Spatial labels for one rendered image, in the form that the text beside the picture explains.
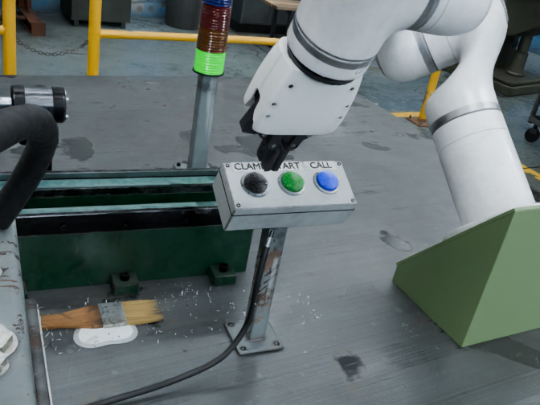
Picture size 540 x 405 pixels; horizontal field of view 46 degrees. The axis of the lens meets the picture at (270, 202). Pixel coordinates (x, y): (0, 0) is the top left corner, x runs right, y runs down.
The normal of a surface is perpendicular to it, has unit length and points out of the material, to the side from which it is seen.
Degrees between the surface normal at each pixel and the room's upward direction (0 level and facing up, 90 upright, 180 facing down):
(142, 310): 2
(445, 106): 76
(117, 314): 0
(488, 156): 50
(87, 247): 90
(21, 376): 15
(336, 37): 113
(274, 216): 118
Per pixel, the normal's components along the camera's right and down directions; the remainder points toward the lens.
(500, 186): -0.13, -0.25
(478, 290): -0.88, 0.07
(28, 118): 0.89, -0.44
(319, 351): 0.17, -0.87
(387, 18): 0.29, 0.85
